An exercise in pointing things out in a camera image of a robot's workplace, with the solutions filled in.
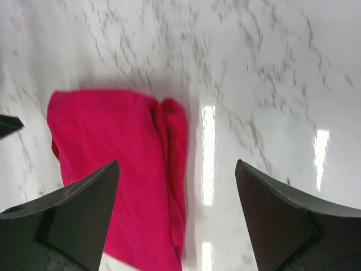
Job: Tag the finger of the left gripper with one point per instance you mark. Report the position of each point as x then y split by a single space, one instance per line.
9 125

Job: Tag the pink red t shirt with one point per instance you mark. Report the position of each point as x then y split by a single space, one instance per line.
149 140

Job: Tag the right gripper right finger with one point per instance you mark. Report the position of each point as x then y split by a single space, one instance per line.
293 230

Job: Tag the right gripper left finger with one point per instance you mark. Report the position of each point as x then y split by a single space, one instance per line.
63 230

